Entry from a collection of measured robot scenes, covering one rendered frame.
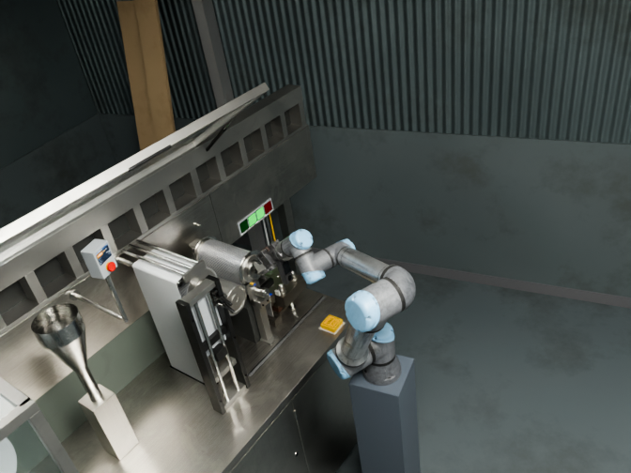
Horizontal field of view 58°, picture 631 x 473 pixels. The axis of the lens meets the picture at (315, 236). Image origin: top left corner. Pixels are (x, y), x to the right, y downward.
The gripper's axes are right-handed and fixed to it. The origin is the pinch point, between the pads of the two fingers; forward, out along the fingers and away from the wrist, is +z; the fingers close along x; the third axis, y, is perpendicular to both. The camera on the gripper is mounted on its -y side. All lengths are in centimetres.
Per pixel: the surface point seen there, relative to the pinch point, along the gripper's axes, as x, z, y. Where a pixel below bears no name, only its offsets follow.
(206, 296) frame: 32.8, -13.7, 7.9
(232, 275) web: 7.3, 6.8, 6.5
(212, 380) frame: 43.5, 2.7, -17.3
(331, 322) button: -14.6, 4.8, -36.3
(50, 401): 80, 38, 13
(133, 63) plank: -108, 124, 152
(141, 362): 43, 47, 2
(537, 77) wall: -177, -53, -16
